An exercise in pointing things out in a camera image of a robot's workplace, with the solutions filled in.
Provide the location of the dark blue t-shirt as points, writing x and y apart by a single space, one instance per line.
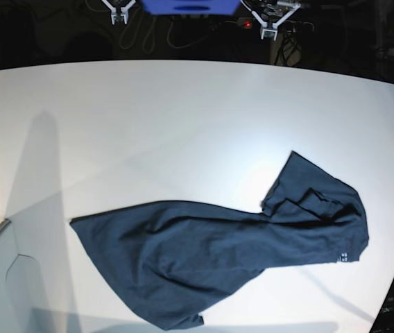
170 260

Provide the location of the blue plastic bin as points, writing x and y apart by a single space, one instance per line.
191 7

